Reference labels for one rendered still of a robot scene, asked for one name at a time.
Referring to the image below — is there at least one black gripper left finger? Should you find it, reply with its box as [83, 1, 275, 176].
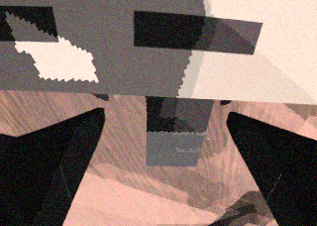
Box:
[0, 107, 105, 226]

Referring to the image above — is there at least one black two-prong plug charger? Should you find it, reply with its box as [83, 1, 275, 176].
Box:
[146, 96, 215, 167]

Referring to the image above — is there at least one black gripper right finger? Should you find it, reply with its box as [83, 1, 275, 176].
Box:
[226, 112, 317, 226]

